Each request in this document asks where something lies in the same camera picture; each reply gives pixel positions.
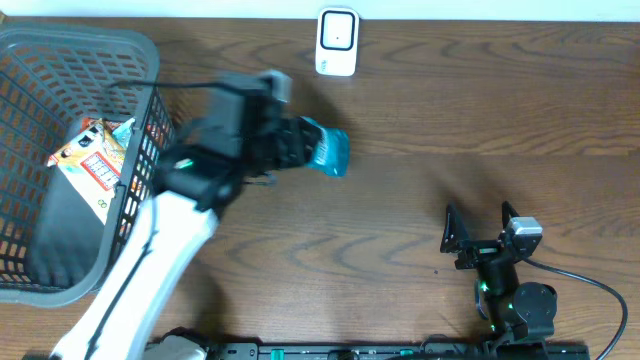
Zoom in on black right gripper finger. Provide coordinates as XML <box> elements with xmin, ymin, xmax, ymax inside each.
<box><xmin>501</xmin><ymin>201</ymin><xmax>519</xmax><ymax>230</ymax></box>
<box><xmin>440</xmin><ymin>204</ymin><xmax>470</xmax><ymax>253</ymax></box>

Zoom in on blue mouthwash bottle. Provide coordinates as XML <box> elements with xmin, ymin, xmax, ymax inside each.
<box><xmin>303</xmin><ymin>117</ymin><xmax>350</xmax><ymax>178</ymax></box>

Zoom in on yellow chips bag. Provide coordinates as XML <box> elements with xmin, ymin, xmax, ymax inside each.
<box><xmin>47</xmin><ymin>123</ymin><xmax>127</xmax><ymax>224</ymax></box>

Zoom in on teal tissue pack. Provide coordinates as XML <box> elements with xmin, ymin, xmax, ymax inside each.
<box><xmin>112</xmin><ymin>118</ymin><xmax>135</xmax><ymax>150</ymax></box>

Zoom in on red brown snack bar wrapper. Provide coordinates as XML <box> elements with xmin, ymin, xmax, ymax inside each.
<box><xmin>78</xmin><ymin>117</ymin><xmax>123</xmax><ymax>134</ymax></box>

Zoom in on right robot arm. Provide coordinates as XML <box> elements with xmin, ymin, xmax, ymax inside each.
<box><xmin>440</xmin><ymin>201</ymin><xmax>557</xmax><ymax>344</ymax></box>

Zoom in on grey plastic shopping basket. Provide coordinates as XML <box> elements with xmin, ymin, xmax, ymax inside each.
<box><xmin>1</xmin><ymin>23</ymin><xmax>174</xmax><ymax>307</ymax></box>

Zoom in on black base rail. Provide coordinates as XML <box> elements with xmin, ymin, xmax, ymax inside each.
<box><xmin>144</xmin><ymin>327</ymin><xmax>592</xmax><ymax>360</ymax></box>

